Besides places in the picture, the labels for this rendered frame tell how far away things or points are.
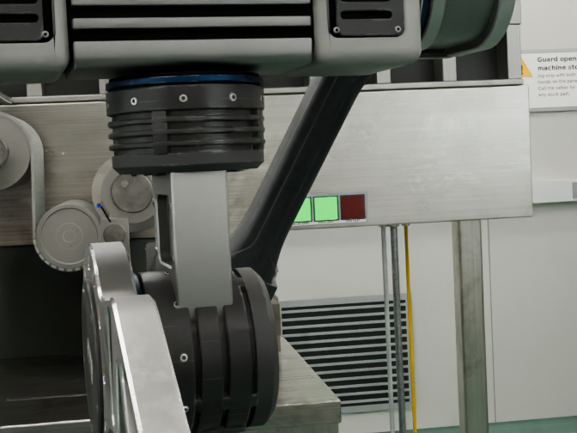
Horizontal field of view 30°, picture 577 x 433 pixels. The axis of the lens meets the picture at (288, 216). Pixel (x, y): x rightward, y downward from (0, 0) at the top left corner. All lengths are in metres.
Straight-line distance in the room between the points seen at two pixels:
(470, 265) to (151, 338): 1.96
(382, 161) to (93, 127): 0.64
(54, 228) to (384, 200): 0.77
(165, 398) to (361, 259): 4.14
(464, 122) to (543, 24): 2.64
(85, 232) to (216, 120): 1.16
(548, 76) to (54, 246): 3.36
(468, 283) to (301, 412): 0.95
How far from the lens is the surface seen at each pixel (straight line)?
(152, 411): 0.66
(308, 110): 1.20
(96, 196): 2.01
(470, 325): 2.66
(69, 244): 2.02
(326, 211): 2.37
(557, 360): 5.13
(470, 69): 2.55
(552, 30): 5.07
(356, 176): 2.39
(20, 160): 2.03
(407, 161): 2.42
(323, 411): 1.79
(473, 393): 2.69
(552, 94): 5.04
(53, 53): 0.86
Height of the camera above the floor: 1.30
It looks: 3 degrees down
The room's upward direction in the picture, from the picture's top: 3 degrees counter-clockwise
